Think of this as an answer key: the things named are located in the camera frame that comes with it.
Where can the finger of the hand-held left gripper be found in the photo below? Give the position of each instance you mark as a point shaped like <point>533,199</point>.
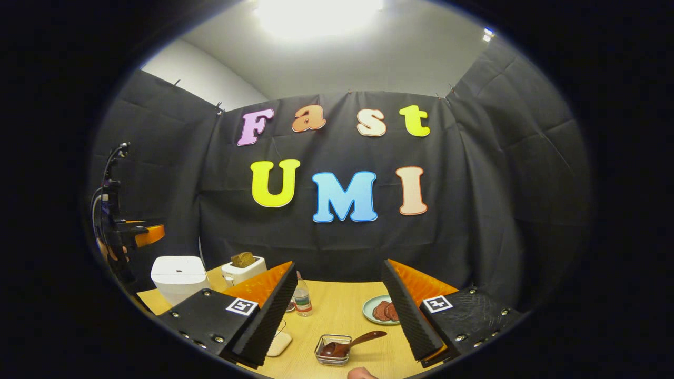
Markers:
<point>150,235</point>
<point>135,222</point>

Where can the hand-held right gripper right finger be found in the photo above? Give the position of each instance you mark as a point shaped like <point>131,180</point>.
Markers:
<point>410,316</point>

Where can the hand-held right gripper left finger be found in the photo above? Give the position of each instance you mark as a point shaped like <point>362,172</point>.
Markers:
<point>268,316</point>

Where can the clear rice container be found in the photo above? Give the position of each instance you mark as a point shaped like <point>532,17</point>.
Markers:
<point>279,342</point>

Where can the white rice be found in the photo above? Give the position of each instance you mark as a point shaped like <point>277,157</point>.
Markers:
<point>281,345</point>

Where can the white rice cooker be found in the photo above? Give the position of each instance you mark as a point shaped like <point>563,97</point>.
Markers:
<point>179,279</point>

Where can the brown wooden spoon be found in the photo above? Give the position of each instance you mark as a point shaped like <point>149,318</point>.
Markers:
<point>363,339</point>

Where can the clear square chopstick holder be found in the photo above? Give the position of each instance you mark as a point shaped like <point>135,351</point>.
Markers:
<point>333,359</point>

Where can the clear plastic bottle red label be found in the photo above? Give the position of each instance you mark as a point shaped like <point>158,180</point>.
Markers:
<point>302,297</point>

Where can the pale green plate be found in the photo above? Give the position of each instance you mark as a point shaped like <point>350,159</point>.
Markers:
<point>368,310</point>

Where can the white toaster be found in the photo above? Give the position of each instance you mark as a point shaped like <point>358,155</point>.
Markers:
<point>242,273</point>

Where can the brown bread slice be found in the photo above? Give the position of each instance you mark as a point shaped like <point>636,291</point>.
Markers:
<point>243,259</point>

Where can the large ceiling light panel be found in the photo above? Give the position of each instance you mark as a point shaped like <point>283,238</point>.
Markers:
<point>318,16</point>

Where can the small ceiling light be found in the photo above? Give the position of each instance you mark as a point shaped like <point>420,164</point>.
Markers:
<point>488,35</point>

